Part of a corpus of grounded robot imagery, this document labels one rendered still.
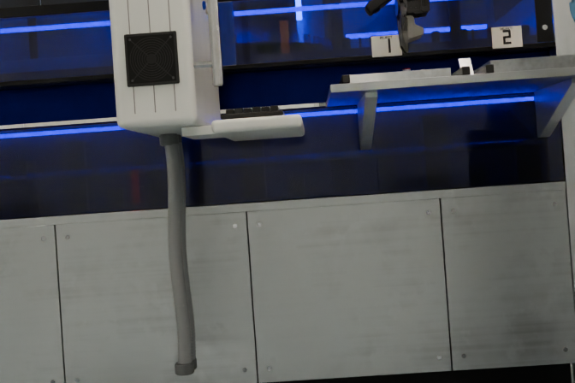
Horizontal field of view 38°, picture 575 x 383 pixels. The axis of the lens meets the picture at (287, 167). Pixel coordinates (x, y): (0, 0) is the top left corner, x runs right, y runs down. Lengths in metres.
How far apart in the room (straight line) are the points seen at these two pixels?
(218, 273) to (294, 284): 0.22
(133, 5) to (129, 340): 1.02
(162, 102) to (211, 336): 0.83
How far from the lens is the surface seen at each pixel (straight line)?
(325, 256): 2.41
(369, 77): 2.16
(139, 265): 2.46
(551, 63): 2.14
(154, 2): 1.92
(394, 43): 2.44
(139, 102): 1.89
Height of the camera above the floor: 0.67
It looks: 1 degrees up
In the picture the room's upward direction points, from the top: 4 degrees counter-clockwise
